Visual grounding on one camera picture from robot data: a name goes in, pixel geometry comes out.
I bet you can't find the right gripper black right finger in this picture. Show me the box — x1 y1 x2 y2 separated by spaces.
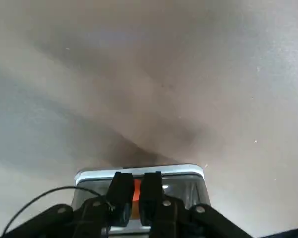
140 172 254 238

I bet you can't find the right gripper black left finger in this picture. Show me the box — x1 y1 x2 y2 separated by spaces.
0 172 134 238

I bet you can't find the clear drawer with orange handle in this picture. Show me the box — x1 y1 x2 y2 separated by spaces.
72 162 212 236

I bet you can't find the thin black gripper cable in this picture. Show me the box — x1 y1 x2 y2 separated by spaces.
1 185 110 236

